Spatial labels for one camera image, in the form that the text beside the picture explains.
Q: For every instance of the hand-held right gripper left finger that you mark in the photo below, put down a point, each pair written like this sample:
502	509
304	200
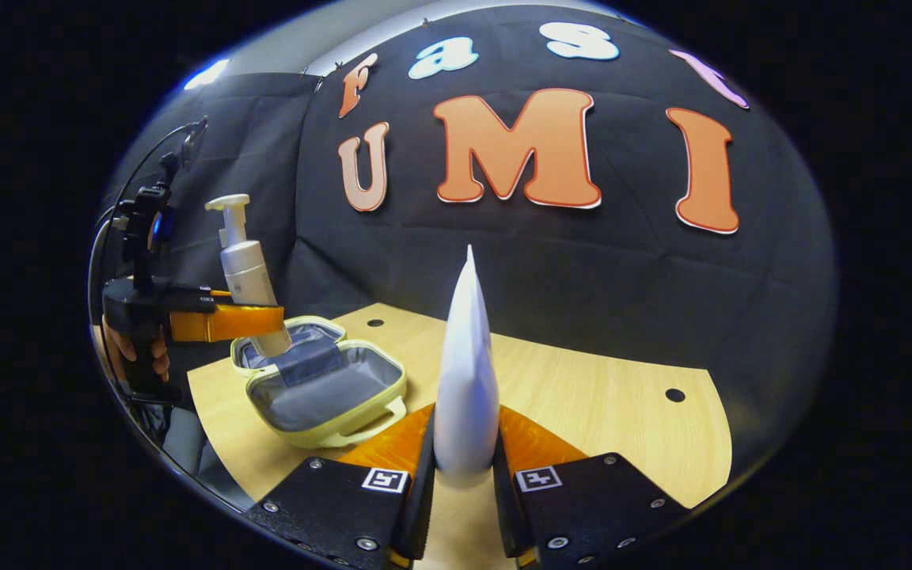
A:
421	491

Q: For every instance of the white squeeze tube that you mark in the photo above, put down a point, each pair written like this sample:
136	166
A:
465	380

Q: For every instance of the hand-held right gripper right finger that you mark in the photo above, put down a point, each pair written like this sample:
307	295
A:
505	499

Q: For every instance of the white pump bottle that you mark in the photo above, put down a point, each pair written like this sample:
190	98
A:
246	273

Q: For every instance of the pale yellow small suitcase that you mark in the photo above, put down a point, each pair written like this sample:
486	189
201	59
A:
321	396

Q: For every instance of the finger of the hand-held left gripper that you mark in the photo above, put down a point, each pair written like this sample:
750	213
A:
226	323

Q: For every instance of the ceiling light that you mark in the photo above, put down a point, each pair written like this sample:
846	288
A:
207	73

